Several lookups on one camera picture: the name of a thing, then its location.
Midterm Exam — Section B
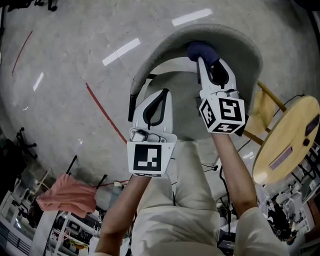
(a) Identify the thick black floor cable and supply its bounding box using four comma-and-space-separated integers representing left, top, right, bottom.
218, 164, 239, 226

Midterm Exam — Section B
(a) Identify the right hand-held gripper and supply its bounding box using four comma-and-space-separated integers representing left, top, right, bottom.
196, 56, 249, 135

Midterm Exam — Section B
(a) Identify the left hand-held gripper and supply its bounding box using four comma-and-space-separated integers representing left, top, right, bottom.
126, 88, 178, 178

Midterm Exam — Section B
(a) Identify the person's right forearm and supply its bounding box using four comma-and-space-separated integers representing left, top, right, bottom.
210, 131, 259, 221

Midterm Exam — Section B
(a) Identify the grey green armchair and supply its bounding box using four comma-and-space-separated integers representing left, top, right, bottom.
127, 23, 264, 141

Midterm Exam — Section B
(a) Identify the person's left forearm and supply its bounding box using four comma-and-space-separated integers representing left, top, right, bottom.
95, 174, 154, 254

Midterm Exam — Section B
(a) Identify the round wooden side table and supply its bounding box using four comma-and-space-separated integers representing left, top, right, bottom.
243, 80, 320, 186

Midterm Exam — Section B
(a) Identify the dark purple phone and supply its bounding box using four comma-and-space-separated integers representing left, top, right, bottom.
305, 114, 320, 137

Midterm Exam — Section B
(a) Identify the black office chair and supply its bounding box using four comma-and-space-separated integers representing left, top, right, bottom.
7, 0, 59, 12
14, 127, 39, 160

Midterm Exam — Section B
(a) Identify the pink jacket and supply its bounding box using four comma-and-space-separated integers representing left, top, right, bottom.
35, 173, 97, 219

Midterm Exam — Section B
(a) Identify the person's cream shirt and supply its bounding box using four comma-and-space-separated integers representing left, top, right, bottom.
94, 204, 283, 256

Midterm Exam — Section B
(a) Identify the black power box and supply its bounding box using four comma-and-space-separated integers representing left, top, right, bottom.
217, 232, 237, 250

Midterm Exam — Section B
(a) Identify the black folding rack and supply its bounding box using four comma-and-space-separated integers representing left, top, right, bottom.
65, 154, 109, 189

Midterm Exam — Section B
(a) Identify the pink smartphone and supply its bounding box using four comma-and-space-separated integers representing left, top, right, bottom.
269, 146, 294, 171

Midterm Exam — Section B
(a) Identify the dark blue wiping cloth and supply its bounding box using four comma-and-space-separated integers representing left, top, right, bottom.
187, 41, 221, 67

